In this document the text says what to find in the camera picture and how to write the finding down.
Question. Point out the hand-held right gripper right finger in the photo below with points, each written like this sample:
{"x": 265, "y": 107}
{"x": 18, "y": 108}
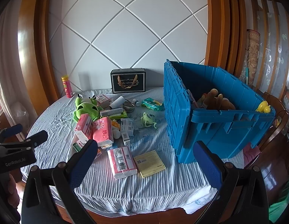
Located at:
{"x": 208, "y": 168}

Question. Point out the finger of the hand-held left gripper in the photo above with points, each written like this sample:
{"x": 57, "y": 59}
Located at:
{"x": 15, "y": 129}
{"x": 38, "y": 137}

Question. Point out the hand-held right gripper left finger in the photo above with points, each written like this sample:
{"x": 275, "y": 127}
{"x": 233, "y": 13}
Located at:
{"x": 81, "y": 168}

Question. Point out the blue plastic storage crate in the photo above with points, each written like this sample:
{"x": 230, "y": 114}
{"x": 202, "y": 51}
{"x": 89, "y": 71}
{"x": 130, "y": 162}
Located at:
{"x": 205, "y": 133}

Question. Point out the white blue medicine box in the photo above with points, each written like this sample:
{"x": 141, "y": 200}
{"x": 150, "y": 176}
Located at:
{"x": 126, "y": 140}

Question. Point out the round wooden desktop table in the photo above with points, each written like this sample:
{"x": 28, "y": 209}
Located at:
{"x": 135, "y": 218}

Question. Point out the person's left hand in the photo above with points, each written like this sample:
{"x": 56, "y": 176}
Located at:
{"x": 13, "y": 187}

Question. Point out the pink tissue pack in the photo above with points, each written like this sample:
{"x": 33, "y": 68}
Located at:
{"x": 102, "y": 130}
{"x": 84, "y": 127}
{"x": 122, "y": 162}

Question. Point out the pink cloth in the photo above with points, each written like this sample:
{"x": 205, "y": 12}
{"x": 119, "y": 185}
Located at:
{"x": 251, "y": 152}

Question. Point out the white duck plush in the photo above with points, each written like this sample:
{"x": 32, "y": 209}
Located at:
{"x": 115, "y": 131}

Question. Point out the green frog plush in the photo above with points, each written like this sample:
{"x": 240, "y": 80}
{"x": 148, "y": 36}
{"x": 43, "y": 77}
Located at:
{"x": 85, "y": 108}

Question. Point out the white sheer curtain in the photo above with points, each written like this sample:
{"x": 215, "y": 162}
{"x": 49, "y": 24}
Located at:
{"x": 7, "y": 74}

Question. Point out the red yellow can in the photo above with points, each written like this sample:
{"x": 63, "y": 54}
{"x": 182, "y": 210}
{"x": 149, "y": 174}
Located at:
{"x": 68, "y": 88}

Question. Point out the flat yellow packet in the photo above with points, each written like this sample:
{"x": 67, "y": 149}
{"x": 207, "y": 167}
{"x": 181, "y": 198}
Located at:
{"x": 149, "y": 163}

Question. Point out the white salt bag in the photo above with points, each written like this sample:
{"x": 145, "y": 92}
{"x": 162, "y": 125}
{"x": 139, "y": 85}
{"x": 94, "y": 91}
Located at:
{"x": 127, "y": 124}

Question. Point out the yellow-green wipes pack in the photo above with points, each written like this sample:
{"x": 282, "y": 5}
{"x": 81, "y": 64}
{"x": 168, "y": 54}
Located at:
{"x": 122, "y": 115}

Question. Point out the brown teddy plush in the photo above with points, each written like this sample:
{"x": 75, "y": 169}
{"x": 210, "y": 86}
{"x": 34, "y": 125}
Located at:
{"x": 216, "y": 100}

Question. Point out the pink medicine box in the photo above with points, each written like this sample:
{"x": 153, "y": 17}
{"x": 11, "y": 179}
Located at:
{"x": 103, "y": 99}

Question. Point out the white paper roll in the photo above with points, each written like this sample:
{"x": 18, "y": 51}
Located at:
{"x": 117, "y": 102}

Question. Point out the small green monster plush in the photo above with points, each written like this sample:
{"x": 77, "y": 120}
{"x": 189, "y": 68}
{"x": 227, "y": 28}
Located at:
{"x": 148, "y": 119}

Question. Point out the green cloth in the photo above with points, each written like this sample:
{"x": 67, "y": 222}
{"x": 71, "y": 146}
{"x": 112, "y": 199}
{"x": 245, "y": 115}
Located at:
{"x": 282, "y": 203}

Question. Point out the yellow rubber duck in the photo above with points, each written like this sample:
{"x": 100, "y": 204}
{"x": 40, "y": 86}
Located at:
{"x": 263, "y": 107}

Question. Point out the green wipes packet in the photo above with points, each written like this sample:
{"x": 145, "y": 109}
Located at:
{"x": 152, "y": 103}

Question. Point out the small white bottle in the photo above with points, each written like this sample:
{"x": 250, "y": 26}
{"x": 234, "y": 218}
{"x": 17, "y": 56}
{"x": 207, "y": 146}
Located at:
{"x": 135, "y": 102}

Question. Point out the black gift box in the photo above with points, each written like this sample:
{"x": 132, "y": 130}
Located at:
{"x": 128, "y": 81}

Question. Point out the rolled patterned tapestry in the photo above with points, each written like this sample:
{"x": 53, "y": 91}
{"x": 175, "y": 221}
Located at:
{"x": 251, "y": 51}

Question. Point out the wooden frosted glass screen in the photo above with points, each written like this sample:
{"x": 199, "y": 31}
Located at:
{"x": 275, "y": 51}

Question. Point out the wooden wall pillar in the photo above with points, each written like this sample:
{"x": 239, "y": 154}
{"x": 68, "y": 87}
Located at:
{"x": 223, "y": 28}
{"x": 39, "y": 39}

